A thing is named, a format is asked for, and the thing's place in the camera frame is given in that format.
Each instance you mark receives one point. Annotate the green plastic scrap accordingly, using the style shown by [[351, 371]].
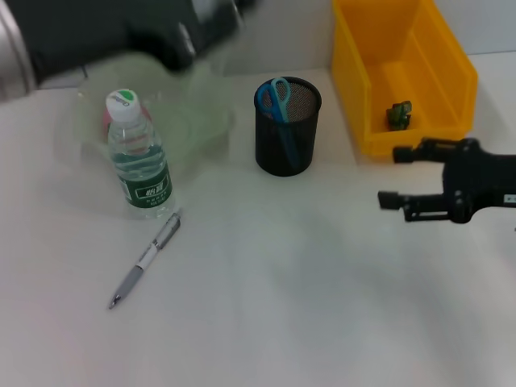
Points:
[[399, 115]]

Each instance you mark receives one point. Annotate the blue scissors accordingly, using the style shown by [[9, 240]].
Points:
[[278, 109]]

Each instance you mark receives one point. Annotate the green glass fruit plate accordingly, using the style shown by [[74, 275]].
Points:
[[201, 113]]

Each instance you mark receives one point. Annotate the clear water bottle green label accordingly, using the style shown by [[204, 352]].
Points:
[[141, 169]]

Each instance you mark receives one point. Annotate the yellow plastic bin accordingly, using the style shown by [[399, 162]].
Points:
[[403, 60]]

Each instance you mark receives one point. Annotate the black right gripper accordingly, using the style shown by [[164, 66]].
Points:
[[483, 181]]

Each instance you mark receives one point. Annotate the grey white ballpoint pen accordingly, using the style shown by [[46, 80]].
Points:
[[145, 262]]

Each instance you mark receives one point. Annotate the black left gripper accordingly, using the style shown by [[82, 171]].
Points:
[[101, 32]]

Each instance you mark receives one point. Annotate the pink peach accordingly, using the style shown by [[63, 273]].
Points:
[[105, 121]]

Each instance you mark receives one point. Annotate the black mesh pen holder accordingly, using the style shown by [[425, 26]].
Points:
[[274, 149]]

